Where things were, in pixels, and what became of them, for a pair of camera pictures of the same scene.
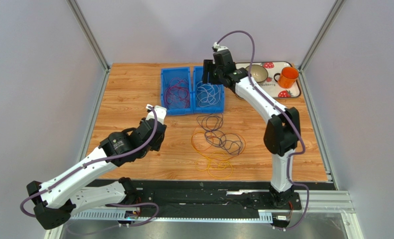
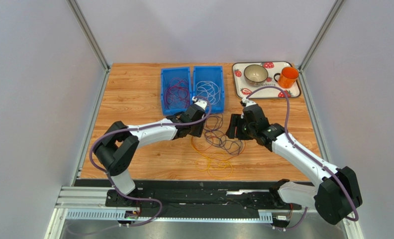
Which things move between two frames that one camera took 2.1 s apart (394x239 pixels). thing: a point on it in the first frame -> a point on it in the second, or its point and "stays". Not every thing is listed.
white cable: (206, 94) stays
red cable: (179, 89) stays
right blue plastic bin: (207, 97) stays
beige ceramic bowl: (259, 72) stays
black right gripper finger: (208, 71) -> (233, 123)
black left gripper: (157, 145) -> (198, 131)
